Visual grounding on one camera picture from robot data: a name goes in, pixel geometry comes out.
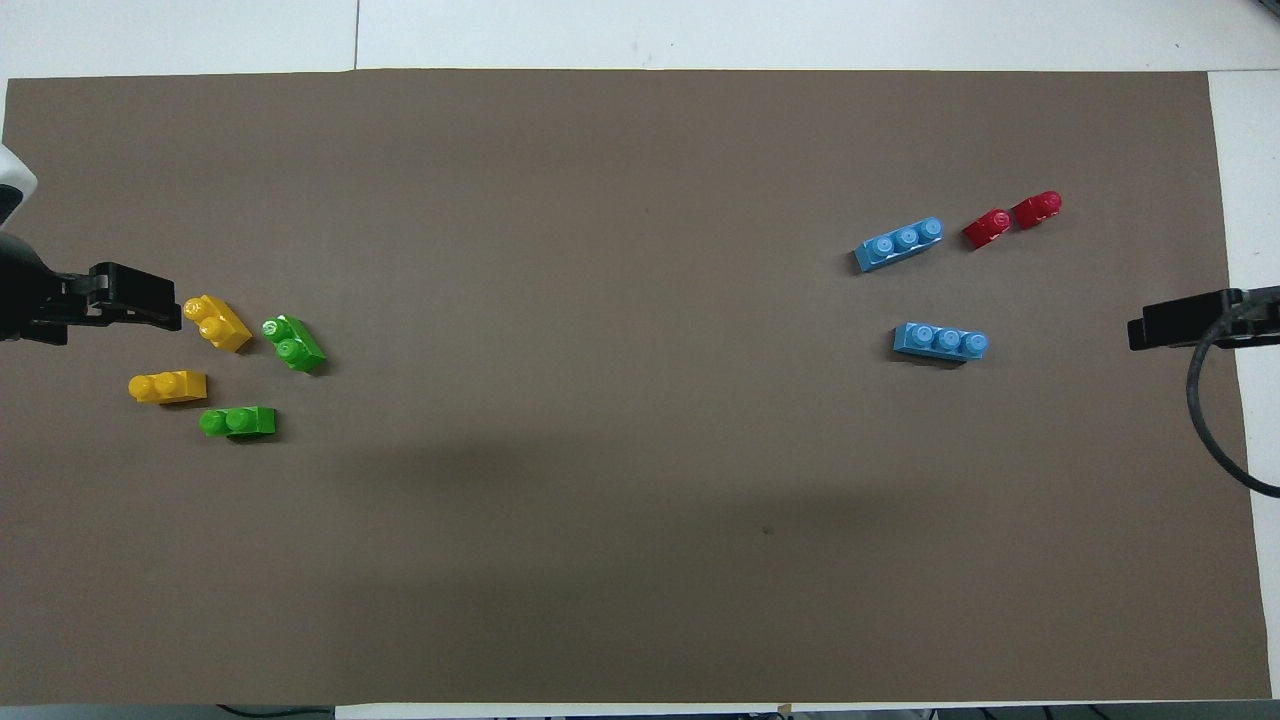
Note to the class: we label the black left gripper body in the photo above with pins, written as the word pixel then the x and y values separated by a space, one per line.
pixel 35 300

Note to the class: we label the green two-stud block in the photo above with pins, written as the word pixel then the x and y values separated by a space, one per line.
pixel 295 345
pixel 240 422

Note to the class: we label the brown table mat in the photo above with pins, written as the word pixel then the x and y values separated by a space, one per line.
pixel 640 500

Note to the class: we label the blue three-stud block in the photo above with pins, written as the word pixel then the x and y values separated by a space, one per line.
pixel 940 343
pixel 898 245

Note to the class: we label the yellow two-stud block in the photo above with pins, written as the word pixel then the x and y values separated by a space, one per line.
pixel 220 325
pixel 168 387

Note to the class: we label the red one-stud block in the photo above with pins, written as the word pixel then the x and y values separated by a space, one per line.
pixel 1037 209
pixel 987 229

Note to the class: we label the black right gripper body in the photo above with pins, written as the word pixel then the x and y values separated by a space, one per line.
pixel 1262 315

